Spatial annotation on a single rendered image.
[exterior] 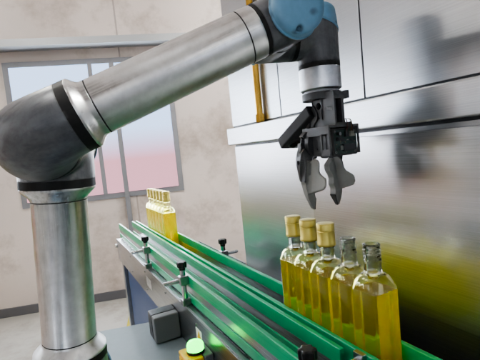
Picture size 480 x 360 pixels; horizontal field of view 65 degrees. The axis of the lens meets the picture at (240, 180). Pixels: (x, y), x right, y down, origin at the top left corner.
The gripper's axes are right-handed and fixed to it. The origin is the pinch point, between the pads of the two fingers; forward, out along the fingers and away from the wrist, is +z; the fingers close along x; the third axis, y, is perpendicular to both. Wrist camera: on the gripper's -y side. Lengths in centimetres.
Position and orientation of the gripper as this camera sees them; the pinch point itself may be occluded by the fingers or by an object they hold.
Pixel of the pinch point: (322, 200)
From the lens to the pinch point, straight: 75.1
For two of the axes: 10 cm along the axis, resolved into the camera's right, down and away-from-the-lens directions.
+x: 8.8, -1.3, 4.7
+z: 1.0, 9.9, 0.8
